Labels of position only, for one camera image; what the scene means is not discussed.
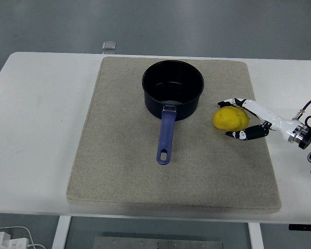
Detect dark blue pot with handle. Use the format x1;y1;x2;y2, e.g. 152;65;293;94
142;60;205;166

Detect white table leg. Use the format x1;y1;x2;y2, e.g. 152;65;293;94
247;222;264;249
51;215;73;249

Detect black table control panel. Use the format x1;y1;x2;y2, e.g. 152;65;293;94
288;224;311;231

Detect small metal floor box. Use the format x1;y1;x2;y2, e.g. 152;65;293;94
103;41;117;54

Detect yellow potato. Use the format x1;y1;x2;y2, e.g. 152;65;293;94
213;106;250;131

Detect white cable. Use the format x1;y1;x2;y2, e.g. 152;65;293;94
0;225;46;249

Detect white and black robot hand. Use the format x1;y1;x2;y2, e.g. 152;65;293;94
217;98;301;142

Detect beige fabric mat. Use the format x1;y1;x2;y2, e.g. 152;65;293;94
66;56;282;215

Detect grey metal plate with screws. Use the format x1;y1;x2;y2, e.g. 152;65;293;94
93;236;225;249

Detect white power strip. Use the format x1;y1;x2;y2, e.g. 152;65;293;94
0;231;29;249

